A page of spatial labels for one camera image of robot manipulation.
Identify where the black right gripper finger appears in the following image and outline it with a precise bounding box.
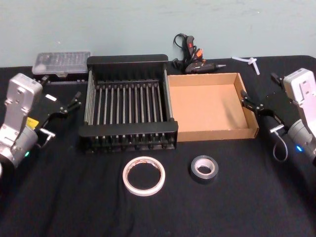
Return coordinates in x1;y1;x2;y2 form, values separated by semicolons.
271;72;285;86
240;89;266;116

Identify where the black table cloth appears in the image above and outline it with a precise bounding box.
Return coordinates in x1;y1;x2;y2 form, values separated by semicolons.
0;54;316;237

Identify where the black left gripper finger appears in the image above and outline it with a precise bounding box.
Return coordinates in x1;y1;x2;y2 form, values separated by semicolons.
37;75;51;87
60;91;83;115

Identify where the black rack with steel bars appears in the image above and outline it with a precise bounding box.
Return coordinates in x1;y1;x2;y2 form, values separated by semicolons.
78;54;179;154

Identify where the clear plastic case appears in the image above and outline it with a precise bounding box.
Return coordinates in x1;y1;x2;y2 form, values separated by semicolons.
32;51;91;78

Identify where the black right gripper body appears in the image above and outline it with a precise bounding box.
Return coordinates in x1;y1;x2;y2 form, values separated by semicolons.
258;89;301;127

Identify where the black corded glue gun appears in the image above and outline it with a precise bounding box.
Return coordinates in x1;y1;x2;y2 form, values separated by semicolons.
172;33;227;74

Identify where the plain pale wall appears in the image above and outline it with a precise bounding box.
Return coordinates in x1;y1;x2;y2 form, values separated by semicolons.
0;0;316;69

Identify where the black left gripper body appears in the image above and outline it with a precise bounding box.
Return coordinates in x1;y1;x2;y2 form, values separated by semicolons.
27;85;69;130

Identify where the shallow brown cardboard tray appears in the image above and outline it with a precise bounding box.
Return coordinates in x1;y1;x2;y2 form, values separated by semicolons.
167;72;259;143

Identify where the white tape roll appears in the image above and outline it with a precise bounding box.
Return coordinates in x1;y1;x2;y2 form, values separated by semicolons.
122;156;165;197

